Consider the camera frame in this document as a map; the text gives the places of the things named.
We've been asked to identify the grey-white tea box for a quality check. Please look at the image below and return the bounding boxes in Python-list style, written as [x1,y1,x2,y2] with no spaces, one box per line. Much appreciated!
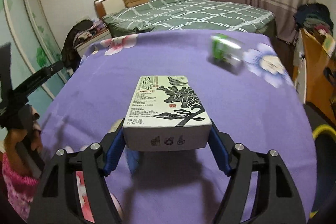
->
[122,76,212,152]

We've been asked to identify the yellow-rimmed blue trash bin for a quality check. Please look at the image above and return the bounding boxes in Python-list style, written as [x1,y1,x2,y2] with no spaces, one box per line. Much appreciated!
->
[309,124,335,219]

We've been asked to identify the person's left hand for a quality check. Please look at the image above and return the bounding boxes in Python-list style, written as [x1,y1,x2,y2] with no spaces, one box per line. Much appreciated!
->
[3,104,44,177]

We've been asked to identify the pink dotted sleeve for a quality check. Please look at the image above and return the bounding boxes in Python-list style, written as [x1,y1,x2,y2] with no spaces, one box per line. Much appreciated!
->
[2,153,39,222]

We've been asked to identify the black clothes on nightstand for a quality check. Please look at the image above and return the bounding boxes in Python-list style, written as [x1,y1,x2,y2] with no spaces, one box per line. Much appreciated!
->
[61,19,105,72]

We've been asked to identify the teal wardrobe door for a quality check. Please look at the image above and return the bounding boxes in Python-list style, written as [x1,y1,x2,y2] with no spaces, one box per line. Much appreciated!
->
[0,0,70,130]

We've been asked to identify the white nightstand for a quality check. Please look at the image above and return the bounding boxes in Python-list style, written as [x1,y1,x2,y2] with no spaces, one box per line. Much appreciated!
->
[75,28,112,57]

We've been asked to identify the purple floral tablecloth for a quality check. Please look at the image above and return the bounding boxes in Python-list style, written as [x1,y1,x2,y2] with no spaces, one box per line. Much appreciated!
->
[42,30,317,223]

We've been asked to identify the wooden desk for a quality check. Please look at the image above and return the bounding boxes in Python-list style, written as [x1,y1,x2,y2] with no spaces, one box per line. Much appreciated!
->
[293,28,335,126]

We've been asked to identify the clear green plastic cup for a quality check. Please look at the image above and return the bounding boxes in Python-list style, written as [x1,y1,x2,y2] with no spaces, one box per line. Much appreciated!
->
[209,34,244,74]

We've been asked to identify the pile of dark clothes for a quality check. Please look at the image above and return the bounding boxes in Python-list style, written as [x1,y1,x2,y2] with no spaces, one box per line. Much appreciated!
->
[293,3,334,35]

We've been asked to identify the bed with green plaid quilt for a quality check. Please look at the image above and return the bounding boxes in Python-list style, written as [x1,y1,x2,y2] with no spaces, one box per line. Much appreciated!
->
[102,0,274,37]

